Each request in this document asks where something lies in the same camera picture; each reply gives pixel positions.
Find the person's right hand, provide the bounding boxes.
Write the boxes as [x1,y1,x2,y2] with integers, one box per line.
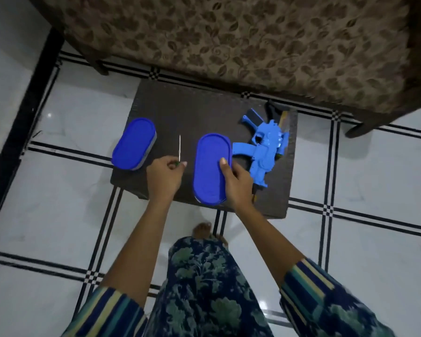
[219,157,255,212]

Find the person's left hand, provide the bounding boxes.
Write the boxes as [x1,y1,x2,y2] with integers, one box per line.
[146,156,189,205]

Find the clear container with blue lid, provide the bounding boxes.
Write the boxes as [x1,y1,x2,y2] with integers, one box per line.
[193,133,232,206]

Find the blue toy gun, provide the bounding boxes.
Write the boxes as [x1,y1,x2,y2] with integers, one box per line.
[231,100,292,203]

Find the person's right forearm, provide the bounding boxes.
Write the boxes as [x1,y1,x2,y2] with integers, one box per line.
[237,203,306,290]

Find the person's left forearm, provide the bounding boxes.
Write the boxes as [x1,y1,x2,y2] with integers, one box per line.
[100,198,176,308]

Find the person's left foot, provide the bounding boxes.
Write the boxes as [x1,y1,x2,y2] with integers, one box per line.
[192,222,214,240]

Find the labelled container with blue lid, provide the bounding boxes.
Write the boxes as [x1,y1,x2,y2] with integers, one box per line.
[111,117,158,171]

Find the dark brown wicker table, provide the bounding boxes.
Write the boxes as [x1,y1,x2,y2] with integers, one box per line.
[110,79,299,220]

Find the blue floral dress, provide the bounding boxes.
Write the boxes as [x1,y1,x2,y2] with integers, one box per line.
[142,236,274,337]

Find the striped right sleeve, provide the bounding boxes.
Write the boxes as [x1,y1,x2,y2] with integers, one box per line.
[279,257,397,337]

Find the striped sleeve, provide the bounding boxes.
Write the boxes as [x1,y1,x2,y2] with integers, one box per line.
[61,286,148,337]
[279,257,397,337]

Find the striped left sleeve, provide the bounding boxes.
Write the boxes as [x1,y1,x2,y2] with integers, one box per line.
[61,286,148,337]

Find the brown floral sofa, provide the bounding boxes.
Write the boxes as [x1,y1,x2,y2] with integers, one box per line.
[26,0,421,137]

